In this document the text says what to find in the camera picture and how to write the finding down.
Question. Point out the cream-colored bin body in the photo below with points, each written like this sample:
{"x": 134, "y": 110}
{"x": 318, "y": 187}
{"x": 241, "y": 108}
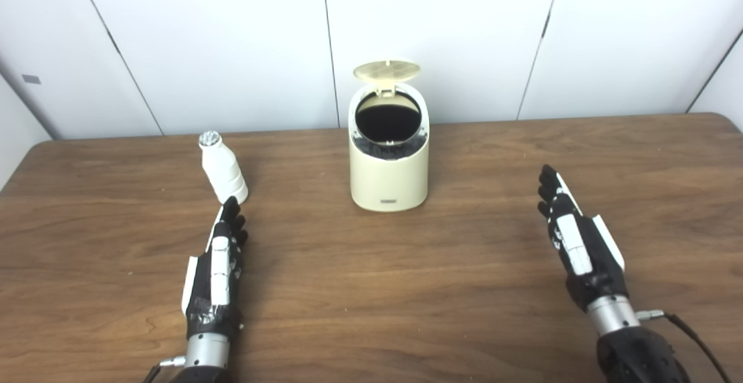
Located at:
{"x": 389, "y": 177}

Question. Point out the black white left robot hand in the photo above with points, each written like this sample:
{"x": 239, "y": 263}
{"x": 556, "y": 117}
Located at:
{"x": 219, "y": 273}

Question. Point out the small grey wall label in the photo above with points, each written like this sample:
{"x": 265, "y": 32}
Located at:
{"x": 31, "y": 79}

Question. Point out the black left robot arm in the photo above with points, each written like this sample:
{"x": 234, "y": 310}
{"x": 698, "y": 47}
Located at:
{"x": 206, "y": 351}

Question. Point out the cream round bin lid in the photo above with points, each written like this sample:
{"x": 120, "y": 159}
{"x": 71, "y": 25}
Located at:
{"x": 386, "y": 71}

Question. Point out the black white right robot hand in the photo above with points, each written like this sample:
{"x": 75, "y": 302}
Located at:
{"x": 577, "y": 249}

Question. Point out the small white plastic bottle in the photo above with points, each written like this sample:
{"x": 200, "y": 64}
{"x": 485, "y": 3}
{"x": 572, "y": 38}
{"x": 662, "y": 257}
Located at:
{"x": 223, "y": 168}

